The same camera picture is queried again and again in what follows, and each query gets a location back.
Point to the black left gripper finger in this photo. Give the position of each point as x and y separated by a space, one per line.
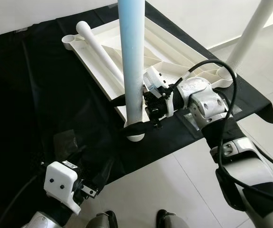
104 173

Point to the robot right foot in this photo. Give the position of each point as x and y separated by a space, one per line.
172 220

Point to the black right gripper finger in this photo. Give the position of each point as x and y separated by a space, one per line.
141 126
118 100

